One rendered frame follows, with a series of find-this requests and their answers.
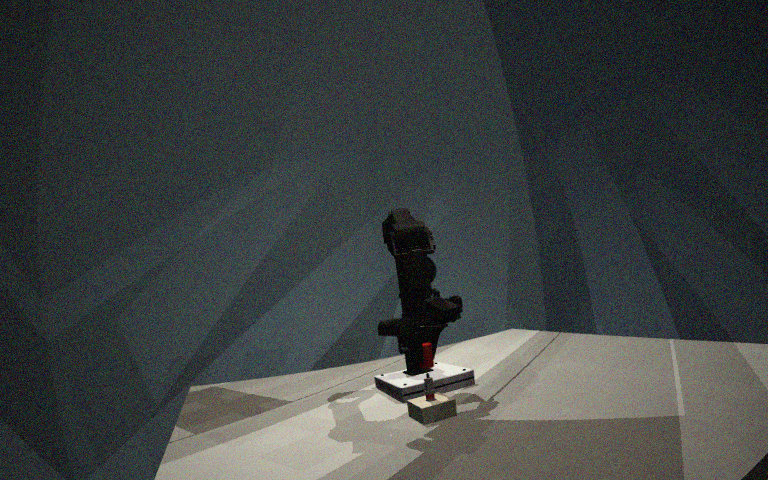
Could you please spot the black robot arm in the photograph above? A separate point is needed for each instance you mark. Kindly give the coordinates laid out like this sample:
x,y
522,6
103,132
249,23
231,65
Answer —
x,y
406,240

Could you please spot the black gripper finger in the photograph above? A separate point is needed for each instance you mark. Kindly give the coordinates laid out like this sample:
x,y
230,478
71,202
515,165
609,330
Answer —
x,y
415,345
432,335

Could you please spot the red translucent cylinder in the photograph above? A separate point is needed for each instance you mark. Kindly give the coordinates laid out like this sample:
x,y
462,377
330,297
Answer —
x,y
428,361

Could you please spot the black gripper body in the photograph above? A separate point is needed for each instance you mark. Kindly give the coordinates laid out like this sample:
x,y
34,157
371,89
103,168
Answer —
x,y
409,323

